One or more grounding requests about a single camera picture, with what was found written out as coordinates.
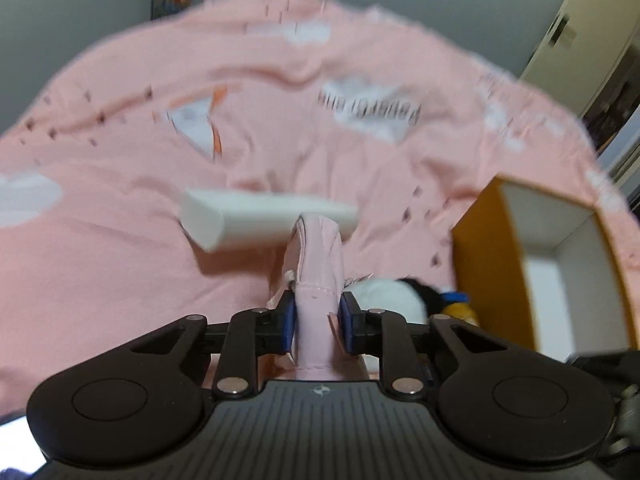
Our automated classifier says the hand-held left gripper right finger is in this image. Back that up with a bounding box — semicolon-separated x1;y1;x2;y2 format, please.
340;292;511;397

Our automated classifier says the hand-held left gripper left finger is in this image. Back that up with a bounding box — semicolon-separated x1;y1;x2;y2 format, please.
125;291;297;397

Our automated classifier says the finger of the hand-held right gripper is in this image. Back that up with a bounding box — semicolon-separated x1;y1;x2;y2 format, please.
567;346;640;378

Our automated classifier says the white plush with black hat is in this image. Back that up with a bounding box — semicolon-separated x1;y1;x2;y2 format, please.
345;278;443;356

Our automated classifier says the pink fabric pouch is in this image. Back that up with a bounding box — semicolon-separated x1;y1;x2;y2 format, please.
270;214;371;381

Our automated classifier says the long white box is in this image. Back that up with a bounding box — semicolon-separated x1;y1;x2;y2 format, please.
179;189;359;252

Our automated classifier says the orange cardboard box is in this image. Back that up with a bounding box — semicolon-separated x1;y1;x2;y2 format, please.
451;174;636;361

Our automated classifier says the pink printed blanket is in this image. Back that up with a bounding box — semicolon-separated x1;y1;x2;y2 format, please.
0;0;631;421

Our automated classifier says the cream door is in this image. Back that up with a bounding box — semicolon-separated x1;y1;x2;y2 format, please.
519;0;640;111

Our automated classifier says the black door handle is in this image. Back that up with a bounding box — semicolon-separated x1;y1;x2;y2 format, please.
549;14;576;50

